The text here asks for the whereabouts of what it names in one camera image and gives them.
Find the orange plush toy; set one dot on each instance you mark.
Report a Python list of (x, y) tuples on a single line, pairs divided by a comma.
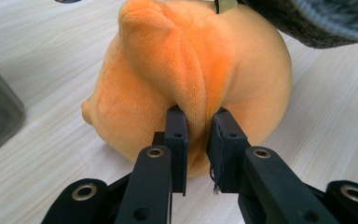
[(155, 71)]

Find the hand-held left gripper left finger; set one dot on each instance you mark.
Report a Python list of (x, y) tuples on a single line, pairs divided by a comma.
[(178, 140)]

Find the grey cloth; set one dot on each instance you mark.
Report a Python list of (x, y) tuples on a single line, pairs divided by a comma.
[(323, 21)]

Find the dark round table grommet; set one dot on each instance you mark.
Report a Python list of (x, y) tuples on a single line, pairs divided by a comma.
[(67, 1)]

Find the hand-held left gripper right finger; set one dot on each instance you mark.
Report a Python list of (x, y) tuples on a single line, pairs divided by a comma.
[(227, 149)]

